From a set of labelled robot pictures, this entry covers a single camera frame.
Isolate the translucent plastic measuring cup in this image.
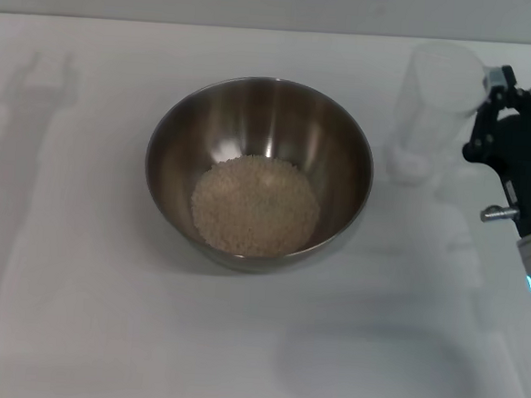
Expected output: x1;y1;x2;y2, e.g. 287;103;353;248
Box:
379;38;496;194

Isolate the stainless steel mixing bowl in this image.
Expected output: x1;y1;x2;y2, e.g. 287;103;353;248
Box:
137;67;381;280

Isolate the uncooked white rice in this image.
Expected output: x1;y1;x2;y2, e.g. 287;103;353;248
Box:
187;149;326;263

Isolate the silver knob on gripper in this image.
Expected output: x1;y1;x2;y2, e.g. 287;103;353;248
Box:
479;204;520;225

